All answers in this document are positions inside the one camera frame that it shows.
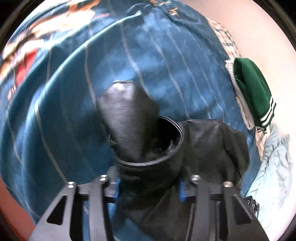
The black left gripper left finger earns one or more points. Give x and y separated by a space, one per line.
63 219

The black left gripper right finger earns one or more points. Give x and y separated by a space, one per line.
219 212

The black leather jacket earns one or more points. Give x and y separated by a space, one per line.
154 154

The light blue garment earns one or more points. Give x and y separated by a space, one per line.
271 185

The green varsity jacket folded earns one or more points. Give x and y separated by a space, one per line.
253 94

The blue striped bedspread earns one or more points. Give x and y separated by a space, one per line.
57 64

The plaid checkered pillow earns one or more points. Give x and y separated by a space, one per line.
230 48

